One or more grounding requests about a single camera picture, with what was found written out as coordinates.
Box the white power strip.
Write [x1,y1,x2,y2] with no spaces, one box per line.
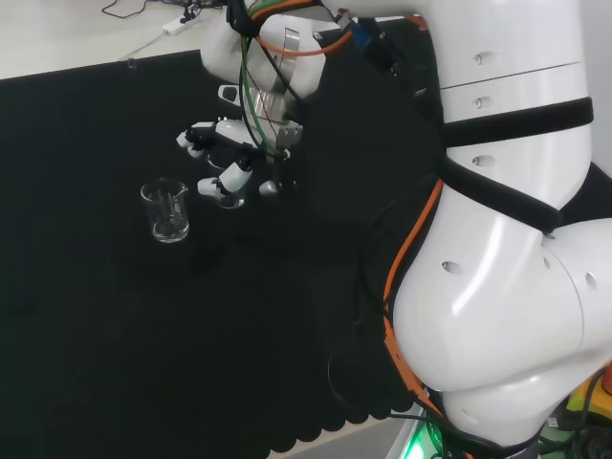
[162,13,198,36]

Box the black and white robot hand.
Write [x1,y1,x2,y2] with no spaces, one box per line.
[175,119,305,198]

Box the green cable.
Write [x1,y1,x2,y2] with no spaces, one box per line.
[238,35,270,150]

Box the clear glass beaker with spout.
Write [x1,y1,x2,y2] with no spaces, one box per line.
[140,177,190,244]

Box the small clear glass beaker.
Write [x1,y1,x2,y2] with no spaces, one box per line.
[206,153,248,210]

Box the yellow stop button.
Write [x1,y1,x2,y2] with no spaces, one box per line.
[566,361,612,422]

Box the orange cable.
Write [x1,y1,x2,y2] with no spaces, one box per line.
[249,0,448,425]

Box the black bench cloth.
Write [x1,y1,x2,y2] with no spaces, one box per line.
[0,16,612,459]

